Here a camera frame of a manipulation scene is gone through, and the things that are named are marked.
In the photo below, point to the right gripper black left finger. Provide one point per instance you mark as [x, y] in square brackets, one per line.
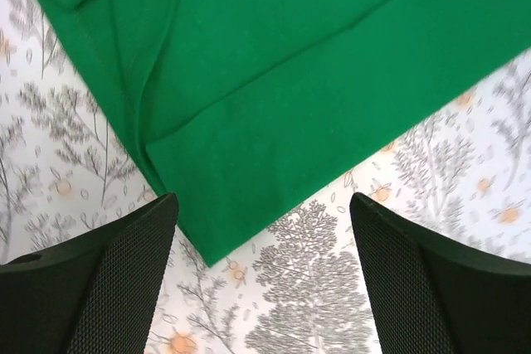
[95, 293]

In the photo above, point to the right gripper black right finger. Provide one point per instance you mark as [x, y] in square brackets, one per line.
[431, 294]

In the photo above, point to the green t-shirt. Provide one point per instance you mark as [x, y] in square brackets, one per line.
[244, 108]

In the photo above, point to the floral patterned table mat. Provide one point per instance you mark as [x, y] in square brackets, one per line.
[297, 286]

